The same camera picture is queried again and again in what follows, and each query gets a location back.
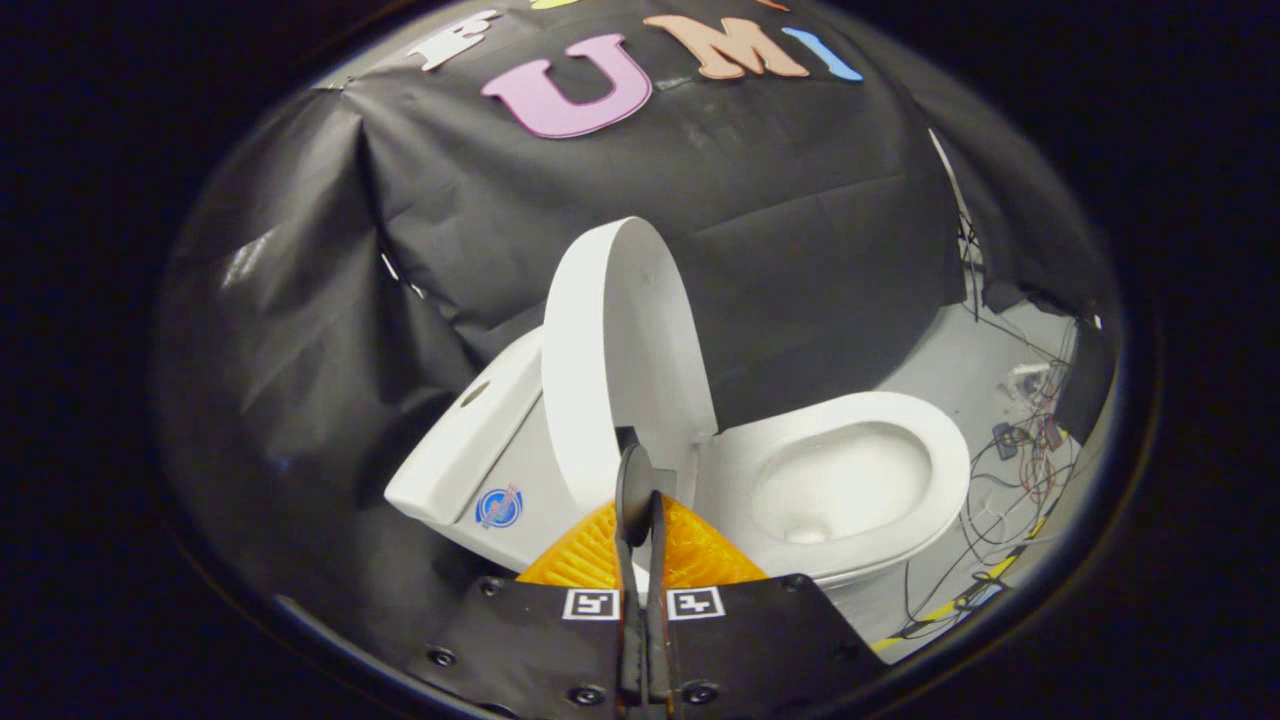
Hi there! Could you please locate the clear plastic packet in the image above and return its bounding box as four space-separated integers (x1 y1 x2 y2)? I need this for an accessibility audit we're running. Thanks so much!
998 362 1053 399

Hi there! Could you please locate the yellow black floor tape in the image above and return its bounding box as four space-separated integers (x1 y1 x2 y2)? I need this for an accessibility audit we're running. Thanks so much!
870 510 1051 656

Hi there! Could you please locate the white ceramic toilet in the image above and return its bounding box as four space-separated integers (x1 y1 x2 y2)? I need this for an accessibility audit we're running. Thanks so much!
384 325 973 591

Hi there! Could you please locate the white toilet lid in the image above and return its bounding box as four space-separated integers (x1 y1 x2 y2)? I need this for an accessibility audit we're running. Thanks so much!
541 216 719 516

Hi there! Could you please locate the white toilet seat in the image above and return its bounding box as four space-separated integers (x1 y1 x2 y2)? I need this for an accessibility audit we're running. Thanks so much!
695 390 973 581

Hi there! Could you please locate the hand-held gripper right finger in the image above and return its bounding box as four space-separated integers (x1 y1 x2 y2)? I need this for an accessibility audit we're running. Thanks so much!
646 488 887 720

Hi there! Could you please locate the bundle of floor cables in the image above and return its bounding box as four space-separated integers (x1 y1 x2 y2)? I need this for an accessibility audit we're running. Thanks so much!
895 230 1086 641

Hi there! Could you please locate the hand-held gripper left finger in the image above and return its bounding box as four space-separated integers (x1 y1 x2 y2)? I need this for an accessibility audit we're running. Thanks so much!
412 444 657 720

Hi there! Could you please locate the black backdrop cloth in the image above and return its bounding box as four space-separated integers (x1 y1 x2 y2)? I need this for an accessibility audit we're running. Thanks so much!
155 0 1116 681

